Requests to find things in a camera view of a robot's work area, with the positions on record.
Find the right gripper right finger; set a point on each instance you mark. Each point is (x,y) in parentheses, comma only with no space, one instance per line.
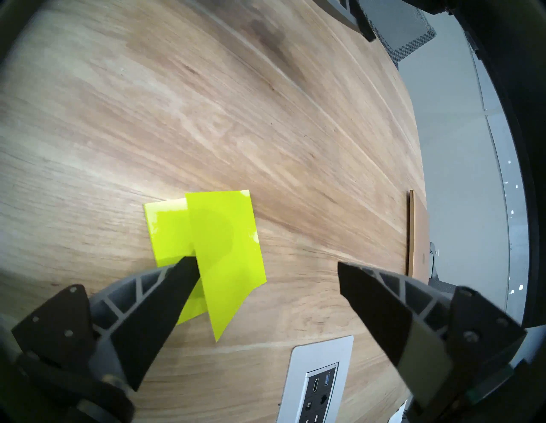
(384,315)

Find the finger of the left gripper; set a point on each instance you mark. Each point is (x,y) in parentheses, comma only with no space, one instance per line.
(356,15)

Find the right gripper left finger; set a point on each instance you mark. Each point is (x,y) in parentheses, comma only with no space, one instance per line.
(140,324)

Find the curved black ultrawide monitor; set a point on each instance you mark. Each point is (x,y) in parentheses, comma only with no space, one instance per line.
(512,64)

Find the grey mesh office chair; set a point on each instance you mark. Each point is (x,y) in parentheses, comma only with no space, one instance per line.
(435,256)
(405,30)

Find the rose gold closed laptop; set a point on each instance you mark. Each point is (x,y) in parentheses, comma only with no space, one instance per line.
(420,239)

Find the silver table power outlet panel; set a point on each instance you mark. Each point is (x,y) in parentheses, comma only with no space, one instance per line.
(298,362)

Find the glass wall whiteboard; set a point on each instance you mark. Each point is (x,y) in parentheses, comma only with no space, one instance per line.
(516,221)

